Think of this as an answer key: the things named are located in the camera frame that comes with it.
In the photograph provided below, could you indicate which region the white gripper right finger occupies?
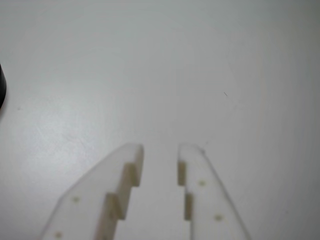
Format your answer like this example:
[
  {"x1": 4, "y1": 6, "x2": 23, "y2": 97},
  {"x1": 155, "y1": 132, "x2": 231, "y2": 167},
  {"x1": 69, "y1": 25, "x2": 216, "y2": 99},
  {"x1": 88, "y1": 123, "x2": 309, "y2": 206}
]
[{"x1": 177, "y1": 142, "x2": 251, "y2": 240}]

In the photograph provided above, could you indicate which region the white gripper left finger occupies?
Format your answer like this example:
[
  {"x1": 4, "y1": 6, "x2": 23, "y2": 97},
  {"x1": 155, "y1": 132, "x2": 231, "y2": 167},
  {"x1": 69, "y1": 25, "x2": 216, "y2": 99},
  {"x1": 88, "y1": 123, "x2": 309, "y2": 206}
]
[{"x1": 37, "y1": 142, "x2": 145, "y2": 240}]

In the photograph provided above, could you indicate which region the black tape roll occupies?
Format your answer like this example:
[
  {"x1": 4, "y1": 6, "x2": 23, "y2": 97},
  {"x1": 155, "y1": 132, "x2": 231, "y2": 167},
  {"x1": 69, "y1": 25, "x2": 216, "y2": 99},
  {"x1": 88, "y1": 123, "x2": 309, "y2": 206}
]
[{"x1": 0, "y1": 63, "x2": 8, "y2": 111}]

